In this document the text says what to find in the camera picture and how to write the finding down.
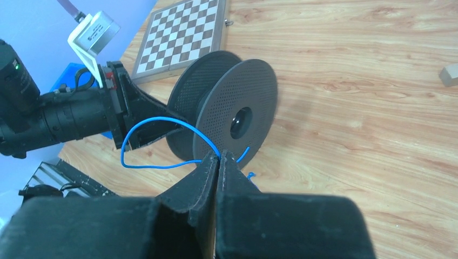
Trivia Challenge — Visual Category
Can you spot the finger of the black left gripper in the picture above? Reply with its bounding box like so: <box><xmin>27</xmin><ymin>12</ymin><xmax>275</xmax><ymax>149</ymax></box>
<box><xmin>129</xmin><ymin>104</ymin><xmax>188</xmax><ymax>149</ymax></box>
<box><xmin>118</xmin><ymin>66</ymin><xmax>184</xmax><ymax>120</ymax></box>

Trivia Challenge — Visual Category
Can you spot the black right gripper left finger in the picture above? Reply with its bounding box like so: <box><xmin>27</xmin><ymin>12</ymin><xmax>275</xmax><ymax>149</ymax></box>
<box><xmin>1</xmin><ymin>153</ymin><xmax>219</xmax><ymax>258</ymax></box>

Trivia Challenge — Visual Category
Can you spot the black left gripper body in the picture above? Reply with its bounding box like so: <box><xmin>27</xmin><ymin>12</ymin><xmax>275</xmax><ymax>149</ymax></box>
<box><xmin>96</xmin><ymin>61</ymin><xmax>134</xmax><ymax>149</ymax></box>

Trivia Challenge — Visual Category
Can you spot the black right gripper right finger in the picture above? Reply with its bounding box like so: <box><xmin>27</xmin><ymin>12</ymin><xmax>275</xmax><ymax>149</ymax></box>
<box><xmin>215</xmin><ymin>151</ymin><xmax>376</xmax><ymax>258</ymax></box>

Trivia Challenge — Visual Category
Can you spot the thin blue cable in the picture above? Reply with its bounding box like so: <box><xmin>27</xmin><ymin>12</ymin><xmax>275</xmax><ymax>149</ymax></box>
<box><xmin>120</xmin><ymin>116</ymin><xmax>258</xmax><ymax>188</ymax></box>

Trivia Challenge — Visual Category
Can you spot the black perforated cable spool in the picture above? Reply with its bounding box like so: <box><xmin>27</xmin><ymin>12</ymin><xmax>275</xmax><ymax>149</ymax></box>
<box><xmin>167</xmin><ymin>51</ymin><xmax>278</xmax><ymax>168</ymax></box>

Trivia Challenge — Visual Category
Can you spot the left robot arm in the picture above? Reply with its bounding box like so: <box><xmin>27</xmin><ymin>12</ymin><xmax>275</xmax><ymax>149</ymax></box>
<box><xmin>1</xmin><ymin>41</ymin><xmax>181</xmax><ymax>159</ymax></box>

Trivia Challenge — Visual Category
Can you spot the blue plastic bin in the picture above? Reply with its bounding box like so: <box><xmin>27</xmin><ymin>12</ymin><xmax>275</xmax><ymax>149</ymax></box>
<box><xmin>50</xmin><ymin>62</ymin><xmax>113</xmax><ymax>140</ymax></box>

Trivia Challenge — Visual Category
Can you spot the wooden chessboard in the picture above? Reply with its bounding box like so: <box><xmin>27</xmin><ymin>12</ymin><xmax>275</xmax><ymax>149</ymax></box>
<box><xmin>131</xmin><ymin>0</ymin><xmax>232</xmax><ymax>84</ymax></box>

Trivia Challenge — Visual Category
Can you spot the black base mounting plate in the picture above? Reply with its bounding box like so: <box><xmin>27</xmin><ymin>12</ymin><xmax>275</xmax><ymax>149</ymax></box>
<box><xmin>18</xmin><ymin>160</ymin><xmax>116</xmax><ymax>202</ymax></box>

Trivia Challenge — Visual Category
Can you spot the small wooden block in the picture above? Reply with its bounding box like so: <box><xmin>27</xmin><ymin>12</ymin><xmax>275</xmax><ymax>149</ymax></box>
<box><xmin>439</xmin><ymin>63</ymin><xmax>458</xmax><ymax>87</ymax></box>

